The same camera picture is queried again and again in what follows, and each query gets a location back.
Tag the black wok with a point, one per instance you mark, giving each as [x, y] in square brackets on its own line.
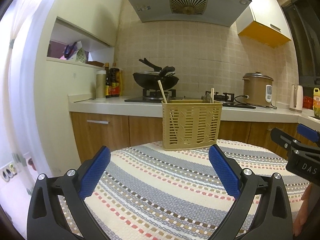
[149, 79]

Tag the person's right hand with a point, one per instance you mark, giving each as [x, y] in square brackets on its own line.
[303, 214]

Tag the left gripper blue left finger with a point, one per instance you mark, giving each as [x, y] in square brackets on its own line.
[91, 171]

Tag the beige canister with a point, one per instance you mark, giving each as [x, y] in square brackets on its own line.
[100, 84]

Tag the dark soy sauce bottle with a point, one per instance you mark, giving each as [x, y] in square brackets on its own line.
[108, 84]

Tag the white upper cabinet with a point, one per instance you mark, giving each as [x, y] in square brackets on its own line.
[265, 22]

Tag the yellow oil bottle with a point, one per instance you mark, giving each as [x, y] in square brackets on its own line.
[316, 102]

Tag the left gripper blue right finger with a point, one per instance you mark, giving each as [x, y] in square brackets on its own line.
[223, 167]

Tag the tan plastic utensil basket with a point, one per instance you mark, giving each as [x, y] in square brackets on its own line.
[190, 124]

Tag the dark sauce bottle red label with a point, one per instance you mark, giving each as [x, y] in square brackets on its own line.
[115, 80]

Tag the wooden chopstick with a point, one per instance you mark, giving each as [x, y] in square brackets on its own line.
[212, 94]
[162, 91]

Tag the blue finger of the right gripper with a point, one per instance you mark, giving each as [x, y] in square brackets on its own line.
[308, 133]
[282, 139]

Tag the grey range hood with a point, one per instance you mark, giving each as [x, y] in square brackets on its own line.
[220, 12]

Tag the black gas stove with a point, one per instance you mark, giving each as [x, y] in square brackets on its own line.
[155, 96]

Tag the clear plastic spoon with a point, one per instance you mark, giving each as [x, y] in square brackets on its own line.
[207, 97]

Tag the brown rice cooker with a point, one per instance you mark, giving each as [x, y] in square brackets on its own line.
[258, 89]

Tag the striped woven tablecloth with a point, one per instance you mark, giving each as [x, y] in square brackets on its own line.
[147, 192]

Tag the white electric kettle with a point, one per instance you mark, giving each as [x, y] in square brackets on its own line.
[296, 98]

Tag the white countertop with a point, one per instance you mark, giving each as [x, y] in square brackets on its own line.
[84, 103]

